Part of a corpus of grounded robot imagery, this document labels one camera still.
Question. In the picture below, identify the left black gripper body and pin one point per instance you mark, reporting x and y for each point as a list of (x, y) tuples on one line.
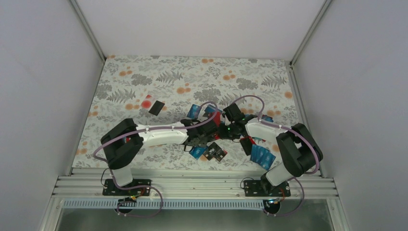
[(202, 142)]

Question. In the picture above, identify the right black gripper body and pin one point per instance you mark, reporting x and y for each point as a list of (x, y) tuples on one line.
[(229, 133)]

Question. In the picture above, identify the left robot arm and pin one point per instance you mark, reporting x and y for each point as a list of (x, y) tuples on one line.
[(122, 143)]

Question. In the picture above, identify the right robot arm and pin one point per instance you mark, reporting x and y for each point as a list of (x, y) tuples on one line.
[(298, 149)]

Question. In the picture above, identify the blue card lower centre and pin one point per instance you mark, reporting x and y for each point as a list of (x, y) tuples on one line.
[(197, 152)]

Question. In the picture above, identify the blue card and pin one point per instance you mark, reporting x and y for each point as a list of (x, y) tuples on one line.
[(194, 111), (197, 152)]

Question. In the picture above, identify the black card right side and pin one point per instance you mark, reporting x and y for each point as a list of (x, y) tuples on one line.
[(246, 144)]

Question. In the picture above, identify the black card pair front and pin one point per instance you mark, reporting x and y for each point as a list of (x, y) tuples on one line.
[(214, 151)]

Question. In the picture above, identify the blue card near centre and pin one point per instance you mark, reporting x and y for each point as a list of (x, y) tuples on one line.
[(194, 111)]

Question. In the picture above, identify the blue card fan right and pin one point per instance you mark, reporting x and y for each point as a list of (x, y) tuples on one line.
[(262, 156)]

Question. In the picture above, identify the black card upper left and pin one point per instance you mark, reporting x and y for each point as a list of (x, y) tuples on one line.
[(156, 108)]

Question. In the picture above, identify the translucent red dot card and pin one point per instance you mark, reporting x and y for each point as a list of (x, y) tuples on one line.
[(148, 102)]

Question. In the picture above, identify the floral patterned table mat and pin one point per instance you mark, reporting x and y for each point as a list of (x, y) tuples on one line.
[(179, 82)]

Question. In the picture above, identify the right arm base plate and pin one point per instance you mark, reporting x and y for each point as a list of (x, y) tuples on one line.
[(264, 188)]

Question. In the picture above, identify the aluminium rail frame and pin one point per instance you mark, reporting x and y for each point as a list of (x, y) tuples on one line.
[(189, 189)]

